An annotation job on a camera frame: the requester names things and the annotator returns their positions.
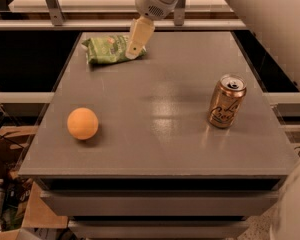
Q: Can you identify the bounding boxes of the grey drawer cabinet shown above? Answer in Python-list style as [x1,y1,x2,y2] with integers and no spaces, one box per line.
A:
[20,32,295,239]

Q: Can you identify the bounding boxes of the metal railing frame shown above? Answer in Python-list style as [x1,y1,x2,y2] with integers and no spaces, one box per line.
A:
[0,0,246,31]

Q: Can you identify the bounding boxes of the green jalapeno chip bag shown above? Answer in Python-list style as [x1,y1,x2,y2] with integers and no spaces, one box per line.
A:
[81,33,147,65]

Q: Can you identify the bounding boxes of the gold soda can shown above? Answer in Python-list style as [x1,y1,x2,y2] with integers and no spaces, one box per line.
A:
[208,74,247,129]

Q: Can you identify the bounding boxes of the brown cardboard box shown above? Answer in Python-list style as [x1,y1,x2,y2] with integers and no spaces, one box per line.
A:
[0,183,68,240]

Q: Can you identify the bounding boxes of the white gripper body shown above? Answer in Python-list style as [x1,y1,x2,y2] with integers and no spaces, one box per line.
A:
[130,0,184,21]

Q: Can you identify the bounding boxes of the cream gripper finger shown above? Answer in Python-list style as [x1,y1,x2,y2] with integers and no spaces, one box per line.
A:
[125,16,155,59]

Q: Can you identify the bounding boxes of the orange fruit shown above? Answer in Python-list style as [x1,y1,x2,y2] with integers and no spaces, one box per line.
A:
[67,108,99,140]

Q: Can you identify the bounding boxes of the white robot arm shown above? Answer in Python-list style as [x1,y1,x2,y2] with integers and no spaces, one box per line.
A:
[126,0,300,240]

